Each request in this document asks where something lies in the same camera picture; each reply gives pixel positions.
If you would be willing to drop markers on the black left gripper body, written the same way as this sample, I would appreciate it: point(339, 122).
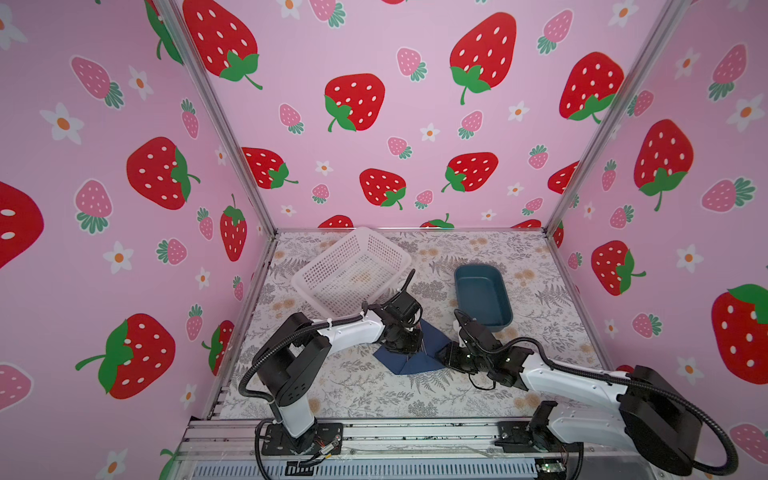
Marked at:
point(407, 340)

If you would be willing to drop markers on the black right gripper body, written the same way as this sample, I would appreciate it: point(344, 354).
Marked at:
point(457, 358)

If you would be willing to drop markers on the dark blue paper napkin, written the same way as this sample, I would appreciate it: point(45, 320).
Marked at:
point(425, 360)

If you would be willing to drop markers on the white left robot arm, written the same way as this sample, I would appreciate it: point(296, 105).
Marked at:
point(284, 369)

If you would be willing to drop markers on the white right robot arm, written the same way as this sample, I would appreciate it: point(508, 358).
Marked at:
point(619, 411)

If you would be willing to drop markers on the teal plastic tray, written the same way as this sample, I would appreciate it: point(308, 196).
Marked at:
point(481, 293)

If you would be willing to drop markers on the white perforated plastic basket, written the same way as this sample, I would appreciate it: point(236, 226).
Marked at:
point(358, 268)

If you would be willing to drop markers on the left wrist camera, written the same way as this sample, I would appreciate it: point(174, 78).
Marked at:
point(404, 308)

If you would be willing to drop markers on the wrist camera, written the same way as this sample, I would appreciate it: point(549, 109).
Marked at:
point(404, 308)
point(476, 336)

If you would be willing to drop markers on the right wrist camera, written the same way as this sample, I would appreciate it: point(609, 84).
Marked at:
point(476, 336)

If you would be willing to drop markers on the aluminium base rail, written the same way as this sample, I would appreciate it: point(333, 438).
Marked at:
point(460, 448)

